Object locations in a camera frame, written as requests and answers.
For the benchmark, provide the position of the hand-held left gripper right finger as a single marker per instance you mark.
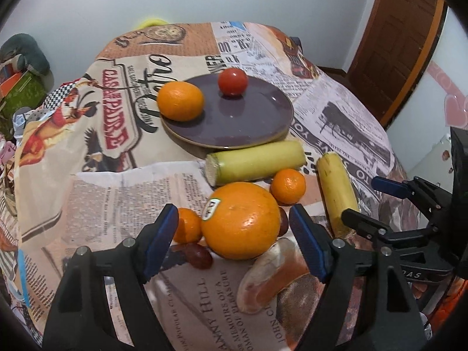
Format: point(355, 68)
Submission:
point(309, 243)

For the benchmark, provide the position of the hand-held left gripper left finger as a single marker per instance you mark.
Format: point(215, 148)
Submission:
point(161, 241)

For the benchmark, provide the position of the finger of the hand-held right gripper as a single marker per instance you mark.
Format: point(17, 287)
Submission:
point(362, 223)
point(389, 187)

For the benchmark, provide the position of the small tangerine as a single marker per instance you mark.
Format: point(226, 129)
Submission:
point(189, 226)
point(288, 186)

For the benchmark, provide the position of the dark red grape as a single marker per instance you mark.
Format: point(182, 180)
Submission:
point(283, 222)
point(199, 256)

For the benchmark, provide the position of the yellow banana piece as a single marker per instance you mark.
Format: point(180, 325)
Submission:
point(336, 190)

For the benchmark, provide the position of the bread loaf piece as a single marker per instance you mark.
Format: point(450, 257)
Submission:
point(263, 285)

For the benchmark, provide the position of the large orange with sticker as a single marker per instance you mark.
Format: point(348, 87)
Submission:
point(243, 223)

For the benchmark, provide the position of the greenish banana piece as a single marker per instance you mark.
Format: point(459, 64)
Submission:
point(256, 163)

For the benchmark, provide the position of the purple plate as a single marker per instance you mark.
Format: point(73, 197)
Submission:
point(248, 117)

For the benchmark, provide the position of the medium orange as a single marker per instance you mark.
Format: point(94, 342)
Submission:
point(181, 100)

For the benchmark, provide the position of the white cabinet pink heart stickers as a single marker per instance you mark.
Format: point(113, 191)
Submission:
point(427, 117)

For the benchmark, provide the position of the orange garment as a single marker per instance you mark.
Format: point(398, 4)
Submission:
point(453, 307)

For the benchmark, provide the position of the brown wooden door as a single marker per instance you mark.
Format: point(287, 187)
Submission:
point(398, 36)

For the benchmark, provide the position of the red tomato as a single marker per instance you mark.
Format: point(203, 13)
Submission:
point(233, 81)

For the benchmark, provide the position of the green box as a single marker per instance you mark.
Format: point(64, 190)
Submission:
point(25, 93)

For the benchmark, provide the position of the yellow round object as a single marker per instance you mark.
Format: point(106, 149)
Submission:
point(151, 23)

